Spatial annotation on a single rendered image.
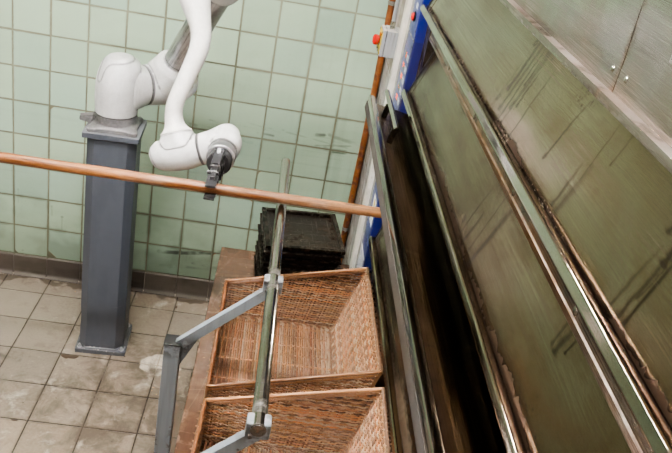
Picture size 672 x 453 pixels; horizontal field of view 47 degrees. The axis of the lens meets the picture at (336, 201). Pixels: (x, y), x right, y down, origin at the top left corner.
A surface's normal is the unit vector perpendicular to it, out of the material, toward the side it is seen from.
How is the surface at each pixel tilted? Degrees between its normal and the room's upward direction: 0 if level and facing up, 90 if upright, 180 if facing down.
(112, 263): 90
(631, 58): 92
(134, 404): 0
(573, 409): 69
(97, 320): 90
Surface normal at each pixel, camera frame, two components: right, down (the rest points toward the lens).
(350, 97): 0.02, 0.44
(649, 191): -0.86, -0.45
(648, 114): -0.98, -0.16
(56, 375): 0.18, -0.88
